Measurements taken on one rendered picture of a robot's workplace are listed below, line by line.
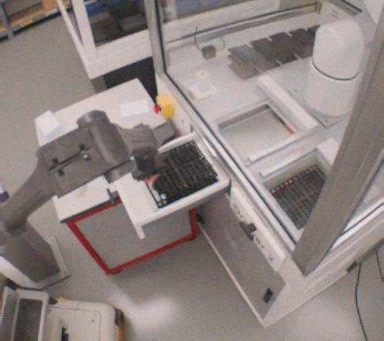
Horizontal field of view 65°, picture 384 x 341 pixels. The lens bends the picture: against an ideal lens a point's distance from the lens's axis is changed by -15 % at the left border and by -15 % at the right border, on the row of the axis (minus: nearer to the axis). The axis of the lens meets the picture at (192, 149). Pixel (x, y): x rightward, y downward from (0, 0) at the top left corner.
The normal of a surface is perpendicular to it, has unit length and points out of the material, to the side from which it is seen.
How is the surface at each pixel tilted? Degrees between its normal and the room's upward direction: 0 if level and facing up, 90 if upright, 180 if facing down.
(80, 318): 0
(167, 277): 0
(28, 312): 0
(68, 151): 38
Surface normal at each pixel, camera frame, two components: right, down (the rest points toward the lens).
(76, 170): 0.44, -0.25
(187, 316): -0.06, -0.64
